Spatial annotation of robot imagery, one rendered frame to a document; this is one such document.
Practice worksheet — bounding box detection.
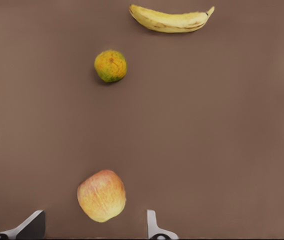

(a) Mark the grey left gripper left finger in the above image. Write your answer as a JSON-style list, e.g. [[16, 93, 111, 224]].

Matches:
[[0, 209, 46, 240]]

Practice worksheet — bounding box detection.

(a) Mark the red yellow apple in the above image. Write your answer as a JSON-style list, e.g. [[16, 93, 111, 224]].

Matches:
[[76, 169, 127, 223]]

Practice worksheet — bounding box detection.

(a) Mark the orange green mandarin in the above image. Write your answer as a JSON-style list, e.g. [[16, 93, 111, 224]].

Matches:
[[93, 49, 128, 84]]

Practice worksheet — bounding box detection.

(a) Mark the yellow banana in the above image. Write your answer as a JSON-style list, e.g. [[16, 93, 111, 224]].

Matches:
[[128, 4, 215, 34]]

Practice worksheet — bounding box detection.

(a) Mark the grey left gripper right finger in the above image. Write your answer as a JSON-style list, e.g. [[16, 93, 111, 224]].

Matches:
[[146, 209, 180, 240]]

